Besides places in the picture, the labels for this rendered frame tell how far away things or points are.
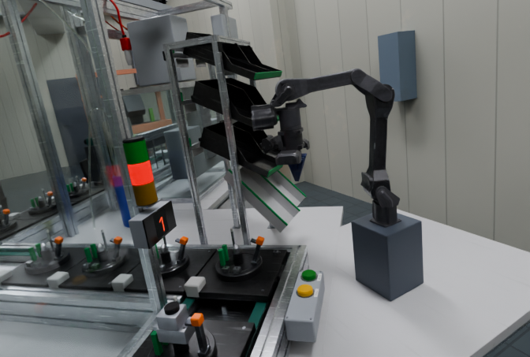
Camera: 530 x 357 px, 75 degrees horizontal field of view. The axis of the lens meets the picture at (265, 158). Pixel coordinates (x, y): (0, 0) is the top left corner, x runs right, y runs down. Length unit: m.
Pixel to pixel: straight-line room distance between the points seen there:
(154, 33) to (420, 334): 1.96
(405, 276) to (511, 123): 2.05
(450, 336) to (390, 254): 0.22
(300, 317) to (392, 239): 0.33
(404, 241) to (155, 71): 1.72
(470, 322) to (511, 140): 2.09
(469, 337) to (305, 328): 0.39
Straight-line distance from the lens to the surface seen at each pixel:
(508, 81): 2.97
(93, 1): 0.87
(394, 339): 0.99
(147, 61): 2.28
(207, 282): 1.06
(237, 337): 0.85
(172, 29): 2.20
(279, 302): 0.96
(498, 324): 1.09
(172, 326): 0.77
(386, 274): 1.06
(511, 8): 2.96
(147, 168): 0.84
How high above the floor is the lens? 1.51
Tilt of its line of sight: 13 degrees down
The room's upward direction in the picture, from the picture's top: 8 degrees counter-clockwise
